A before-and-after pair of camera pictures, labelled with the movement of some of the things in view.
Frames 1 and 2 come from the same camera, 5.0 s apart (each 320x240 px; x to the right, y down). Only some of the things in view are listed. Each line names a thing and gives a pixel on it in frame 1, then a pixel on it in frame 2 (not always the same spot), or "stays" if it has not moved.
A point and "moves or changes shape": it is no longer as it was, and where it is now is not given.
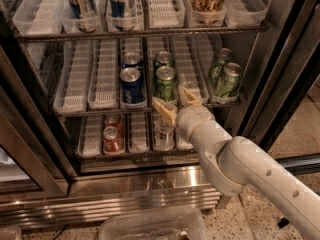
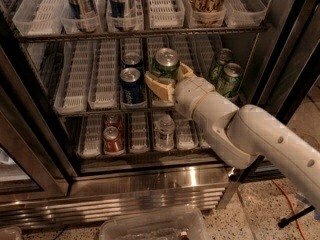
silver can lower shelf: (163, 136) stays
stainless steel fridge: (81, 66) stays
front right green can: (228, 86) stays
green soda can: (165, 84) moves or changes shape
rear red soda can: (114, 119) stays
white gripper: (194, 119) to (189, 95)
